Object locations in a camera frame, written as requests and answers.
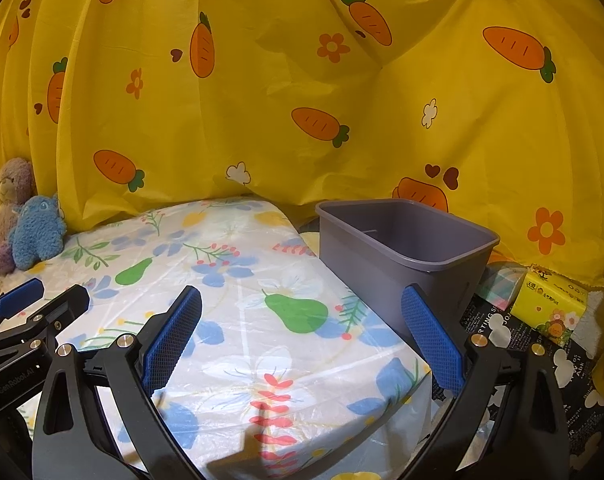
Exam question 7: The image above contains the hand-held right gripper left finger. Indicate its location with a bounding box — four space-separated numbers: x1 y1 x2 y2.
32 285 204 480

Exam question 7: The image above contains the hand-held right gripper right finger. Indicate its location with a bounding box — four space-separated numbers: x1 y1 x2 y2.
401 283 570 480

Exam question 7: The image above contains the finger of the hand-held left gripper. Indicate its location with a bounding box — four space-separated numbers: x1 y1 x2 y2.
0 277 45 326
0 284 91 358

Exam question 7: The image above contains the grey plastic bin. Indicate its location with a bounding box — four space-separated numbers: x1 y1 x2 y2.
314 199 501 343

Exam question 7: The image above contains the floral plastic tablecloth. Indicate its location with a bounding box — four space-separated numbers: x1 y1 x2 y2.
0 199 433 480

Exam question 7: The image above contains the blue plush toy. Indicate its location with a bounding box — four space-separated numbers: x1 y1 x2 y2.
7 192 69 271

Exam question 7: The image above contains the pastel checked pack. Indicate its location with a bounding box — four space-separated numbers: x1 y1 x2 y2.
474 262 528 311

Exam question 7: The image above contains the brown teddy bear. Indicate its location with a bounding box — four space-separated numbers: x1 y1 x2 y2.
0 157 38 281

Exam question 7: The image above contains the yellow tissue pack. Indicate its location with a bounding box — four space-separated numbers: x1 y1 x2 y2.
510 265 589 346

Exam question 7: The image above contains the black printed cloth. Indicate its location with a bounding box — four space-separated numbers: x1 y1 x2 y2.
432 292 604 480

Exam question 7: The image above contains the yellow carrot print curtain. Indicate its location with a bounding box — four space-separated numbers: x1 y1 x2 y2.
0 0 604 291

